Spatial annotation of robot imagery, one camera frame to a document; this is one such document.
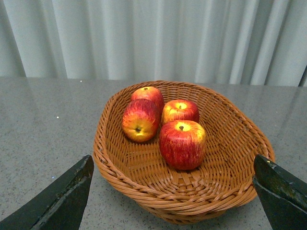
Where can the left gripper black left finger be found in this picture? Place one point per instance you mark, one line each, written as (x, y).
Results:
(60, 206)

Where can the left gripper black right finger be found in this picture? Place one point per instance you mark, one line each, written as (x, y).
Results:
(282, 195)

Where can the dark red apple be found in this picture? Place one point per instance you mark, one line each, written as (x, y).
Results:
(182, 144)

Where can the red yellow apple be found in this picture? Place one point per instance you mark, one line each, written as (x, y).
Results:
(180, 110)

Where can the left brown wicker basket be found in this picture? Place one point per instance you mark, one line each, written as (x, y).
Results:
(223, 181)

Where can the red apple lying sideways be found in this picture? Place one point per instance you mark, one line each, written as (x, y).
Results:
(140, 120)

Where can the rear red apple in basket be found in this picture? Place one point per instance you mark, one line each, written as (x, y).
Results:
(150, 93)

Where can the white pleated curtain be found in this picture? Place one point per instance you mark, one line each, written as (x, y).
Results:
(257, 42)

